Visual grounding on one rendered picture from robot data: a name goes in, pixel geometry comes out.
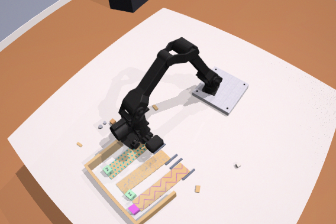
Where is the tan u-shaped wall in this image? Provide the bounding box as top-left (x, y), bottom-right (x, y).
top-left (83, 139), bottom-right (177, 224)

